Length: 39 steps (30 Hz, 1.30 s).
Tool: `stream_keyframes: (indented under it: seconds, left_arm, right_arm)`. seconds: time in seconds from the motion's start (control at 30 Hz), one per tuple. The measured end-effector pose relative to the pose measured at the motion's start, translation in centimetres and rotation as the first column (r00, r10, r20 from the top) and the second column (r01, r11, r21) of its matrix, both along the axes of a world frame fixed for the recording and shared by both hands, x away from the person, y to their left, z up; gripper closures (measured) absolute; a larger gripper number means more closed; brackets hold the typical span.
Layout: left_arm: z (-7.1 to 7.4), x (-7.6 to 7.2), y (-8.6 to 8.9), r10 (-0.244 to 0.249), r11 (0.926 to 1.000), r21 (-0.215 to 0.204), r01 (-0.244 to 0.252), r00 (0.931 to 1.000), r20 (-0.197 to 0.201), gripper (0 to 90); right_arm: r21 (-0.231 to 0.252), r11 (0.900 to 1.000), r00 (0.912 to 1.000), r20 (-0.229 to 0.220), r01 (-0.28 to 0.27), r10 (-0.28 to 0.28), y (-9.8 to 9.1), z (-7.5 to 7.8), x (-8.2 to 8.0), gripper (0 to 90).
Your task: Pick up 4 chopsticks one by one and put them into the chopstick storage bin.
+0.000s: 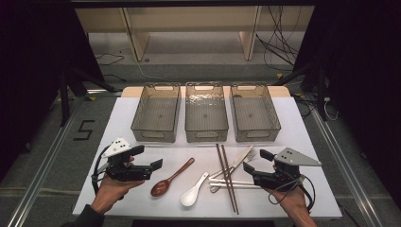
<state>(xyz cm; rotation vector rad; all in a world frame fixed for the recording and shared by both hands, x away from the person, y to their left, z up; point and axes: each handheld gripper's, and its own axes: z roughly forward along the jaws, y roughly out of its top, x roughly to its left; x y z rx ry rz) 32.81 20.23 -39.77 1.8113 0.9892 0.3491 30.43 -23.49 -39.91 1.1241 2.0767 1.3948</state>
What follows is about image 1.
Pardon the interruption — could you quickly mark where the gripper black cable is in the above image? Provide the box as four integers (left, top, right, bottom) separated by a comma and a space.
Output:
268, 174, 316, 212
91, 145, 112, 195

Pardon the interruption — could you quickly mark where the white table cover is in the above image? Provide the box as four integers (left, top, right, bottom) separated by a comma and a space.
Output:
72, 96, 343, 220

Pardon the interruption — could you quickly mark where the black floor cable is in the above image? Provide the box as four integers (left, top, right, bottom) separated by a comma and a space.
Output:
95, 51, 126, 66

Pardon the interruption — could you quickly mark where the black frame bar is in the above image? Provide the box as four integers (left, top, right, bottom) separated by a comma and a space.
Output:
70, 0, 318, 9

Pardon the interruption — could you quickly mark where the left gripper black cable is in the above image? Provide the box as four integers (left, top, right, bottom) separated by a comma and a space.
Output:
91, 145, 112, 195

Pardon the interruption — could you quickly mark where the grey clear plastic bin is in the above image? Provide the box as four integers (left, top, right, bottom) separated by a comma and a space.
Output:
230, 82, 282, 143
130, 82, 182, 144
184, 80, 230, 144

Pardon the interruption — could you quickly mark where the metal floor rail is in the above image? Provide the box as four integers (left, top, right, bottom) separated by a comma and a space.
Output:
310, 107, 384, 227
6, 97, 86, 227

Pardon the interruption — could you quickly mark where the metal fork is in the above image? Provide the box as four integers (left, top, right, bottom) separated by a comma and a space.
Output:
208, 148, 258, 180

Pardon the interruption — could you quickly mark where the beige wooden desk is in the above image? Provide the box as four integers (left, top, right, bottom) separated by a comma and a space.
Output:
75, 6, 316, 62

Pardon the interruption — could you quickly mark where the white ceramic spoon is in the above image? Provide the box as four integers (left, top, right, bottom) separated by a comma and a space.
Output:
180, 171, 210, 208

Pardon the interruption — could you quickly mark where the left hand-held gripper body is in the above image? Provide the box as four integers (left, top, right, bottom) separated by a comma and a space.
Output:
101, 136, 154, 183

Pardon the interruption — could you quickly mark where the white floor cable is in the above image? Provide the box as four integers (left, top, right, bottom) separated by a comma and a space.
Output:
135, 60, 178, 83

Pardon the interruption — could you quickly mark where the metal table knife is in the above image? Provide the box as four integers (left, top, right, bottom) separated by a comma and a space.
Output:
210, 145, 255, 194

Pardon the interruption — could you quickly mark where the black metal stand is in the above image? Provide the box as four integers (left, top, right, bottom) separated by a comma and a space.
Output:
272, 60, 329, 122
58, 64, 117, 127

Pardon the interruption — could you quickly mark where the person's left hand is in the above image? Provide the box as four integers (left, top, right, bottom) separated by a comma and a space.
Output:
89, 174, 147, 216

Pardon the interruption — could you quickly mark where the black curtain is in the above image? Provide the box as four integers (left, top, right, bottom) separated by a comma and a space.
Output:
292, 0, 401, 209
0, 0, 105, 183

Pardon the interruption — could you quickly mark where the person's right hand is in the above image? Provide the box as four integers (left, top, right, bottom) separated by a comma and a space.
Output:
264, 185, 311, 218

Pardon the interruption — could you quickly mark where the bundle of black cables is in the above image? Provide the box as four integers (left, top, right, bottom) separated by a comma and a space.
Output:
254, 6, 301, 72

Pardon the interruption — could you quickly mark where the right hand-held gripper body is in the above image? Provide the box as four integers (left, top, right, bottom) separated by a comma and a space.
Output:
252, 147, 323, 192

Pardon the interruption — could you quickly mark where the brown wooden chopstick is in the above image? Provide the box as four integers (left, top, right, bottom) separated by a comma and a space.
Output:
220, 144, 240, 216
216, 144, 236, 213

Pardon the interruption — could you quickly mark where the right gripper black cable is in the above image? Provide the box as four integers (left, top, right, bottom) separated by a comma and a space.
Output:
268, 174, 316, 212

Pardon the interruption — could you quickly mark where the brown wooden spoon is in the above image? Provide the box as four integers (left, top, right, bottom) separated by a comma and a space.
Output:
149, 157, 196, 198

